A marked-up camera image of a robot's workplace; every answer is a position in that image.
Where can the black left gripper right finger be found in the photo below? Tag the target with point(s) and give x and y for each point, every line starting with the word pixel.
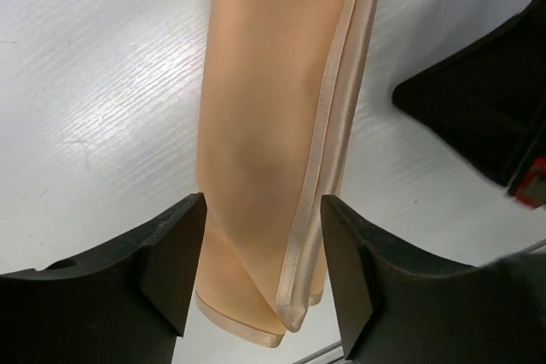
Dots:
pixel 396 303

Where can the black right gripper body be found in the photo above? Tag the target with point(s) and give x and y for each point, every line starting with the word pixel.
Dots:
pixel 527 185

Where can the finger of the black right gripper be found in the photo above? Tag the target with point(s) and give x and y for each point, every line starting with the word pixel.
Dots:
pixel 487 101

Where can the beige cloth napkin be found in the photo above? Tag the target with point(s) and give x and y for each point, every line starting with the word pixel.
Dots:
pixel 278 98

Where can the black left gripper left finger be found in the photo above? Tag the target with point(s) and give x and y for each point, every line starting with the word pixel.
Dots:
pixel 123 301

